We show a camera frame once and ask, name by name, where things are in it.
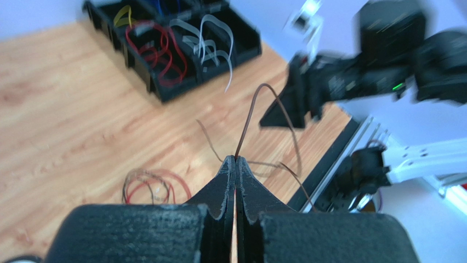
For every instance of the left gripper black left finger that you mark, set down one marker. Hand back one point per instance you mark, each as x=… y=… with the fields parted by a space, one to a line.
x=215 y=201

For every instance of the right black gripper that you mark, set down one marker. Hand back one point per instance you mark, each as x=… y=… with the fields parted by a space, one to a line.
x=310 y=84

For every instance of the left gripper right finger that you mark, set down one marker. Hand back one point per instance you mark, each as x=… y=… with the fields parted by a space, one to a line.
x=252 y=200

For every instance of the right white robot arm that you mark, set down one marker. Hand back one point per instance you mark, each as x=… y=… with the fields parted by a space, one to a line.
x=405 y=83

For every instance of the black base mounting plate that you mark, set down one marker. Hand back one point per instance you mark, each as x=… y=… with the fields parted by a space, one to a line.
x=353 y=137

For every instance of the black six-compartment bin organizer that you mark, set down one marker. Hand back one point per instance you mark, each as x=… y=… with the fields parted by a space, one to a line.
x=175 y=46

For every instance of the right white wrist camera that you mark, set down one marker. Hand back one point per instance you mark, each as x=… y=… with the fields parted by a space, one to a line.
x=306 y=25

